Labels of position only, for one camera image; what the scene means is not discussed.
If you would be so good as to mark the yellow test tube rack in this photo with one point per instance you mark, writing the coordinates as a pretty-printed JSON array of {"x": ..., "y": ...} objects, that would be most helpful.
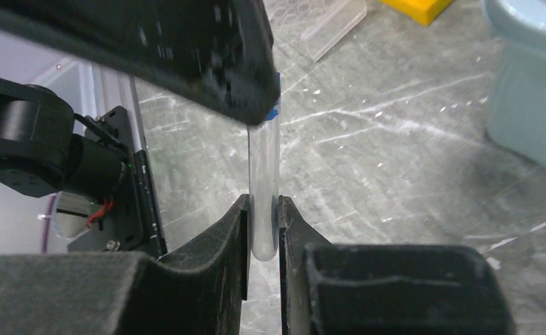
[{"x": 423, "y": 12}]

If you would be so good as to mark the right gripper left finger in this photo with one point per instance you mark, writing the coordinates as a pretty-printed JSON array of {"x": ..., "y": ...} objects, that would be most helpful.
[{"x": 195, "y": 289}]

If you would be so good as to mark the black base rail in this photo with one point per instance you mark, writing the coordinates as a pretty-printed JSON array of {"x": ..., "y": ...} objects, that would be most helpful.
[{"x": 120, "y": 185}]

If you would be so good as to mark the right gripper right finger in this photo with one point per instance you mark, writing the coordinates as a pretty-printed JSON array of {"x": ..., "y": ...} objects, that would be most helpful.
[{"x": 331, "y": 288}]

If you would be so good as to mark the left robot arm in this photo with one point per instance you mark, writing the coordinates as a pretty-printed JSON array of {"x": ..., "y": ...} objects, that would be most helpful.
[{"x": 38, "y": 153}]

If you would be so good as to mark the teal plastic bin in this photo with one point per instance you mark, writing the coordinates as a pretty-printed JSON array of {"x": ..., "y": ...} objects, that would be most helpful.
[{"x": 517, "y": 103}]

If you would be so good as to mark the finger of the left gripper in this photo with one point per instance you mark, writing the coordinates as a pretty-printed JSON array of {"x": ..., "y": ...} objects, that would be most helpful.
[{"x": 217, "y": 54}]

